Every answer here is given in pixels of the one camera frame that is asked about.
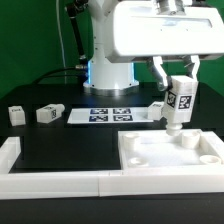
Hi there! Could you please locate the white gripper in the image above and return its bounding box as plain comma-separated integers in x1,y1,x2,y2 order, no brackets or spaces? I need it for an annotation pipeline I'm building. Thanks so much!
105,1,224,91

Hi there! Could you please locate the white square tabletop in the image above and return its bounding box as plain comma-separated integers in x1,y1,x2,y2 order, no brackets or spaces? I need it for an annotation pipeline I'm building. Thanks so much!
118,129,224,170

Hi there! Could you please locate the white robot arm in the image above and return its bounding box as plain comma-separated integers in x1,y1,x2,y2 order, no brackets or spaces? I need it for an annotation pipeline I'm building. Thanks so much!
67,0,224,95

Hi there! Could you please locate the white AprilTag sheet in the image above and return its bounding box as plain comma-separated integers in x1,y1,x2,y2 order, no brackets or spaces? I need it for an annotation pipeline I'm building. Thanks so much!
68,107,151,124

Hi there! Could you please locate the white U-shaped fence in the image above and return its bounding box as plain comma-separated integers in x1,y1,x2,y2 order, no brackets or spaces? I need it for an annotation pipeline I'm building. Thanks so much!
0,137,224,200

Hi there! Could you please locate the white hanging cable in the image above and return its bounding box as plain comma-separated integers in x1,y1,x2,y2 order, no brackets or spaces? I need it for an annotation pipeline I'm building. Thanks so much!
55,0,68,84

